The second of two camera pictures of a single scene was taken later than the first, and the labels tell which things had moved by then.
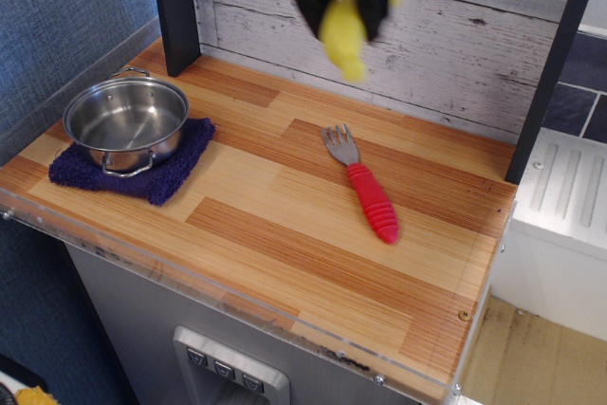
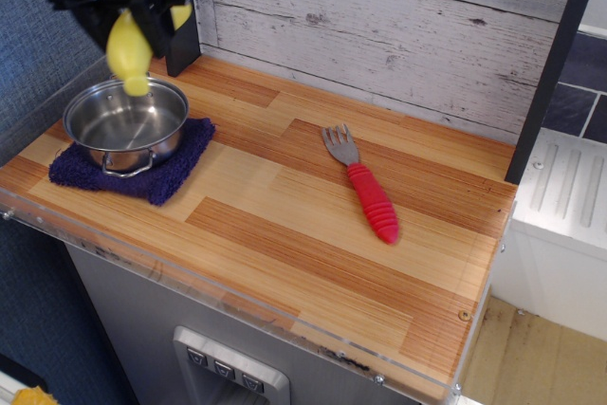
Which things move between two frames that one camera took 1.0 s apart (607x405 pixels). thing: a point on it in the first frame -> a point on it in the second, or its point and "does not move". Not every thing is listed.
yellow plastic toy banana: [342, 32] -> [130, 52]
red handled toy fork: [377, 209] does not move
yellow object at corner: [34, 395] does not move
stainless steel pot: [129, 119] does not move
